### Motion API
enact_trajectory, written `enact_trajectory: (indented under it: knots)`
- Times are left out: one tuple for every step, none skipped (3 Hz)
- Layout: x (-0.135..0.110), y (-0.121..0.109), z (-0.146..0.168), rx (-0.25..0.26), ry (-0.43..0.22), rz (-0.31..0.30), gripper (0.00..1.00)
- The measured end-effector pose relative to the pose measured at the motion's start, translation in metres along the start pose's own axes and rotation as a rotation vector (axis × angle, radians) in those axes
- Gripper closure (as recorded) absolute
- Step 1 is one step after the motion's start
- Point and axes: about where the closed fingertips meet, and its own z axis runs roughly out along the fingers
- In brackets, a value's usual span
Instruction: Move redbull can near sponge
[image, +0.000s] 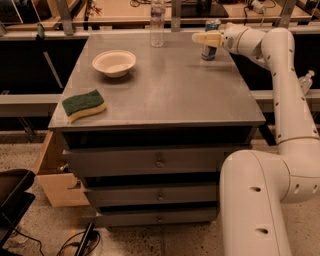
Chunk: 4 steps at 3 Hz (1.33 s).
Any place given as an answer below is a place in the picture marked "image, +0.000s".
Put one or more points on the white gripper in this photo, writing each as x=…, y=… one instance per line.
x=230, y=40

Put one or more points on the blue silver redbull can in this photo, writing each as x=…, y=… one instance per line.
x=208, y=52

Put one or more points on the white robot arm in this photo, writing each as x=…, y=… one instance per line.
x=254, y=184

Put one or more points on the green yellow sponge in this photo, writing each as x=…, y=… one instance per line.
x=83, y=105

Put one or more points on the clear plastic water bottle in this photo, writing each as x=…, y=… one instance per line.
x=157, y=22

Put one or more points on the white paper bowl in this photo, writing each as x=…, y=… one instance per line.
x=114, y=63

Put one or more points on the grey drawer cabinet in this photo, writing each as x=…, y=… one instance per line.
x=171, y=98

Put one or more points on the top grey drawer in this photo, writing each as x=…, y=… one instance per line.
x=100, y=162

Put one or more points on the grey drawer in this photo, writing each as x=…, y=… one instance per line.
x=161, y=217
x=151, y=194
x=100, y=162

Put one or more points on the middle grey drawer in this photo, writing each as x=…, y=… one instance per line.
x=151, y=194

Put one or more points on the bottom grey drawer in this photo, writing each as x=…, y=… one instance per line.
x=161, y=217

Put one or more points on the black floor bar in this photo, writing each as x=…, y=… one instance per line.
x=85, y=240

